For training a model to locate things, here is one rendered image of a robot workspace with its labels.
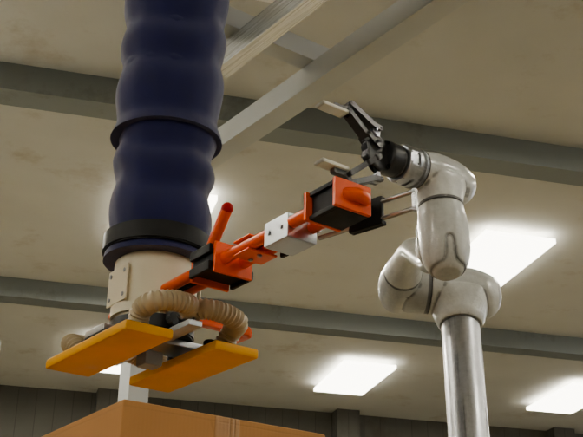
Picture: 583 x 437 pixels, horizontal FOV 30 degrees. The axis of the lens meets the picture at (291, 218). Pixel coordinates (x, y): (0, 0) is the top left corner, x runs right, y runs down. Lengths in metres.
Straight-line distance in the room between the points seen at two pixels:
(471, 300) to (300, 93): 2.41
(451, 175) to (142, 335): 0.80
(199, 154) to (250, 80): 4.42
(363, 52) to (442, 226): 2.54
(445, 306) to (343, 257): 6.40
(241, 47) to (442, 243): 2.61
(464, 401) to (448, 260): 0.51
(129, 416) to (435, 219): 0.87
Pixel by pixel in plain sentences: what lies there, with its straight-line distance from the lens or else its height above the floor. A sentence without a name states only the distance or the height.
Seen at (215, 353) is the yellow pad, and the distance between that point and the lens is 2.09.
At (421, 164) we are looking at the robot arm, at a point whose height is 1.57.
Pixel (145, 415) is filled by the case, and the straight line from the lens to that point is 1.80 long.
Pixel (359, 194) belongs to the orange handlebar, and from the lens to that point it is 1.71.
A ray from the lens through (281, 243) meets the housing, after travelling 1.83.
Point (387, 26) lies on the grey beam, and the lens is 4.69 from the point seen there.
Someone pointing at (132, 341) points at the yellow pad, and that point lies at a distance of 2.04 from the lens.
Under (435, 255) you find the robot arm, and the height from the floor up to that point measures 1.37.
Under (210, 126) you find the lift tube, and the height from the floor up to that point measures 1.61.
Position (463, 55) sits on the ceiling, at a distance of 6.48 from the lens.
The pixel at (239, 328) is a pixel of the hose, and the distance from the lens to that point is 2.09.
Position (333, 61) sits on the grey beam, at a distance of 4.93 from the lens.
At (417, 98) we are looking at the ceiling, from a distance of 6.87.
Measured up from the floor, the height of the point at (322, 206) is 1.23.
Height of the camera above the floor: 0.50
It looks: 24 degrees up
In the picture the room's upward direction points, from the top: 1 degrees clockwise
